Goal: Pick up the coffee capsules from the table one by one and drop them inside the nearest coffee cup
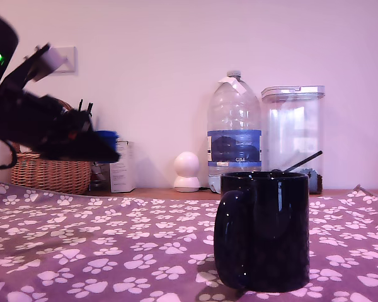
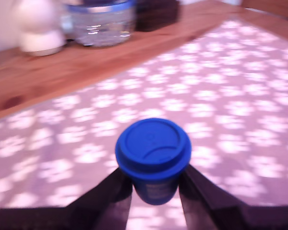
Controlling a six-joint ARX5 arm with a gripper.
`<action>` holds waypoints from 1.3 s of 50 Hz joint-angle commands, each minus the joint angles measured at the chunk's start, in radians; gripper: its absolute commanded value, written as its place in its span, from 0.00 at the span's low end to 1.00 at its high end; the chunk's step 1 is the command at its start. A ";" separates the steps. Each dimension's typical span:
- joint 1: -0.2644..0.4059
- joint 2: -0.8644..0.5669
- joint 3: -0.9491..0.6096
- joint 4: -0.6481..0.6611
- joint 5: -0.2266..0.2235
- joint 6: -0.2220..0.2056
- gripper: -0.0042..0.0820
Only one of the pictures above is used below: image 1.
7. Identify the clear lidded storage container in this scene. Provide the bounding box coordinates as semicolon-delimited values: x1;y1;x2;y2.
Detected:
260;84;326;194

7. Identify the small white round camera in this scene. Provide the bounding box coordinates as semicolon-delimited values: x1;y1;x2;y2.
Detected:
173;151;200;193

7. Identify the white cardboard box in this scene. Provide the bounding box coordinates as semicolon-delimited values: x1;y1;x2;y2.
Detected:
109;140;136;193

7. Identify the wire utensil holder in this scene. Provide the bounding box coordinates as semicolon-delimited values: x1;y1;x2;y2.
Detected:
89;162;111;192

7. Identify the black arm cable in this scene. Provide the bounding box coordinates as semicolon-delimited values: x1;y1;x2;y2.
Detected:
0;138;18;171

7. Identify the purple paw print cloth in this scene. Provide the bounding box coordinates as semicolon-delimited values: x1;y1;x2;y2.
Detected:
0;178;378;302

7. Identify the wicker basket with handle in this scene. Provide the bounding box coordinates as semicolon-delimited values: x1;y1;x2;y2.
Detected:
11;97;92;195

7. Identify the black glossy coffee mug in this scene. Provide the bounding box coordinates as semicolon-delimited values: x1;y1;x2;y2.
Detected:
213;171;310;293

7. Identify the large clear water bottle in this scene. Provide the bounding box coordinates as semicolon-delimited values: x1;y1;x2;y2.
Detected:
207;70;262;194

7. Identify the blue coffee capsule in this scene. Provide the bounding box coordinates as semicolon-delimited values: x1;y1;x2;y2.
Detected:
94;130;120;152

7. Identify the black scoop handle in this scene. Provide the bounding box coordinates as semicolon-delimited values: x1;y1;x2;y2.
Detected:
270;150;324;174

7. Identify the white wall switch plate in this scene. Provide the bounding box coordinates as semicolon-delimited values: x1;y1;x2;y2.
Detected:
49;46;77;74

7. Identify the white camera box on bracket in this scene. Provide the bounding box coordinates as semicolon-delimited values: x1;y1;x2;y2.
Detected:
21;43;67;83

